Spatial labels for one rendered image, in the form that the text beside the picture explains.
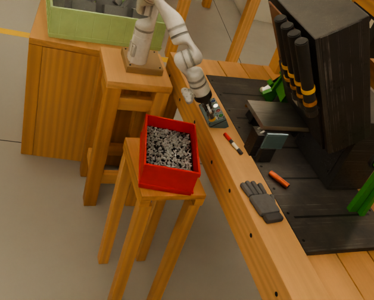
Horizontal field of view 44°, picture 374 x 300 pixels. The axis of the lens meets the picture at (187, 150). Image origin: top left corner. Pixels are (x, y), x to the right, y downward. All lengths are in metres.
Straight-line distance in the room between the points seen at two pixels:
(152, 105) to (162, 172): 0.69
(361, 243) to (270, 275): 0.41
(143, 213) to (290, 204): 0.56
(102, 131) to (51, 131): 0.57
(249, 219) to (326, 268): 0.30
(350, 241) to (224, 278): 1.01
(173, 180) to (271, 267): 0.47
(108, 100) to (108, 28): 0.48
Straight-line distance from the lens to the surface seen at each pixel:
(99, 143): 2.43
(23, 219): 2.65
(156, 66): 2.34
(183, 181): 1.73
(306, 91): 1.50
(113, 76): 2.24
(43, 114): 2.81
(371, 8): 1.99
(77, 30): 2.58
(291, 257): 1.61
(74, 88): 2.69
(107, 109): 2.30
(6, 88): 3.56
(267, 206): 1.70
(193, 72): 1.81
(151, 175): 1.71
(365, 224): 1.92
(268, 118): 1.75
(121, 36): 2.62
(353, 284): 1.70
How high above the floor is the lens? 2.00
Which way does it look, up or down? 37 degrees down
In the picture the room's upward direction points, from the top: 20 degrees clockwise
